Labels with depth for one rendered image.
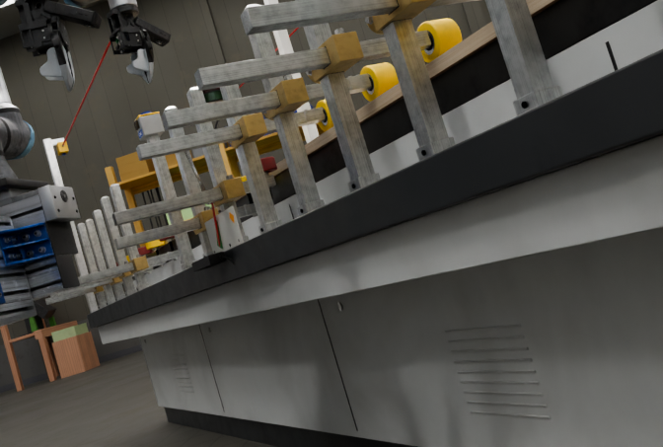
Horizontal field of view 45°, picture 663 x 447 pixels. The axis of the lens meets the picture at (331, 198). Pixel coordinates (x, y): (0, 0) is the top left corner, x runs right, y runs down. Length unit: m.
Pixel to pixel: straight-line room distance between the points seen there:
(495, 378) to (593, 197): 0.72
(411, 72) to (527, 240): 0.32
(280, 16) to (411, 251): 0.48
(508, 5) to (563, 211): 0.27
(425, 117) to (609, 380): 0.53
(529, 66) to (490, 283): 0.63
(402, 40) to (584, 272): 0.48
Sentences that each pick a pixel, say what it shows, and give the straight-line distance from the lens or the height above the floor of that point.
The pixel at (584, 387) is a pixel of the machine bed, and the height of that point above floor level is 0.26.
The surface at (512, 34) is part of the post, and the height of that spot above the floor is 0.80.
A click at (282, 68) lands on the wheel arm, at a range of 1.42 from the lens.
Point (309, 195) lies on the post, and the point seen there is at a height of 0.74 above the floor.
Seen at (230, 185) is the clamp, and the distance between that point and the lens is 2.10.
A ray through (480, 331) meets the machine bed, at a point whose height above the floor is 0.37.
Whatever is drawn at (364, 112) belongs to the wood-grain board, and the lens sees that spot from 1.81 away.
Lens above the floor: 0.59
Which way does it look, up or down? 4 degrees up
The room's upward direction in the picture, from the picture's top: 17 degrees counter-clockwise
